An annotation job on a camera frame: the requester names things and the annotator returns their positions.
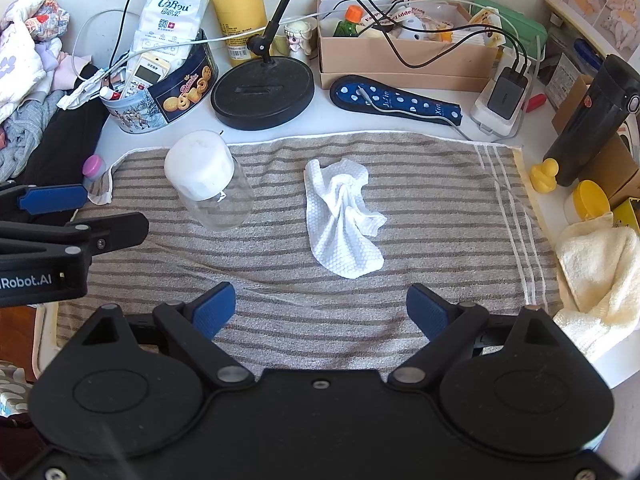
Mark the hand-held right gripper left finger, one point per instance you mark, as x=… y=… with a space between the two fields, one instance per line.
x=215 y=307

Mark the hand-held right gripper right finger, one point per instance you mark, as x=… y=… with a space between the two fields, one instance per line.
x=427 y=310

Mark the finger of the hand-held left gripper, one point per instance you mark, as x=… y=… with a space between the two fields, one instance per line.
x=50 y=197
x=100 y=232

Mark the white wipe cloth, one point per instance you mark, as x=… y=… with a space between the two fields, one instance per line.
x=340 y=230

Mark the clear jar with white lid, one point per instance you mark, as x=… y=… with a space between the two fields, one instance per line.
x=197 y=165

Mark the blue lid plastic container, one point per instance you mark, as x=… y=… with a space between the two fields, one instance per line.
x=587 y=57

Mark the black garment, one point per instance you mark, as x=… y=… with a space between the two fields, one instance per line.
x=65 y=150

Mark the small bottle with pink cap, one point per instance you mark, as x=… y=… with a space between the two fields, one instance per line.
x=93 y=165

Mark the grey knitted garment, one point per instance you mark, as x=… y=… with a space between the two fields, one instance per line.
x=25 y=135

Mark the grey striped towel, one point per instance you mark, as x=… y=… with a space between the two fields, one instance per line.
x=440 y=220

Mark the floral white clothes pile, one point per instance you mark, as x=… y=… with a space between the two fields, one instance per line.
x=20 y=60

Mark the blue cookie tin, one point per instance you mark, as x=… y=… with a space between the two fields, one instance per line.
x=185 y=97

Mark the white remote control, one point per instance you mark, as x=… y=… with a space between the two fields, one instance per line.
x=150 y=72

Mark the yellow rubber duck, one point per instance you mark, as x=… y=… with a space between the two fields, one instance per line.
x=544 y=177

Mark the cream yellow towel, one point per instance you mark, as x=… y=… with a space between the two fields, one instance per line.
x=600 y=270

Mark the small jar with yellow lid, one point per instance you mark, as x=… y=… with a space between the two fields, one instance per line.
x=590 y=200

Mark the white power strip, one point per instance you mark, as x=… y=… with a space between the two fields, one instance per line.
x=492 y=124

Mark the black round-base stand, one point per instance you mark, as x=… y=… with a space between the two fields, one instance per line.
x=260 y=92

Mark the white cotton tissue pack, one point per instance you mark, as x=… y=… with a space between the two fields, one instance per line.
x=167 y=15

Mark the small yellow box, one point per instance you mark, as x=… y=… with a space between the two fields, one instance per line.
x=629 y=217

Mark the blue polka dot pouch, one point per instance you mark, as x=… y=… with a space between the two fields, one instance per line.
x=347 y=95

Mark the black charger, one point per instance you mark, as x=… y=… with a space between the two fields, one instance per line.
x=505 y=92

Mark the small red object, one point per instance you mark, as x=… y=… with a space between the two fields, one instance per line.
x=535 y=102

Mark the black thermos bottle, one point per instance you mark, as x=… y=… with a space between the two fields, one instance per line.
x=585 y=125

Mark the yellow cylinder canister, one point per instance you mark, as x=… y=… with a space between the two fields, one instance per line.
x=240 y=15

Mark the small blonde doll figurine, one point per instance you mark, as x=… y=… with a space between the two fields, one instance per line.
x=298 y=35

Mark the white perforated plastic toy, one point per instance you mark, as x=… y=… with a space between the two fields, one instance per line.
x=412 y=27

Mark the green bottle with orange cap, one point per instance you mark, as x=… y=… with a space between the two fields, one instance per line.
x=347 y=25

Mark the green wipes pack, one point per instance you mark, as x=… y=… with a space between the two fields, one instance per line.
x=525 y=25

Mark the framed photo collage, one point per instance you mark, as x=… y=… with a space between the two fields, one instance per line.
x=600 y=0

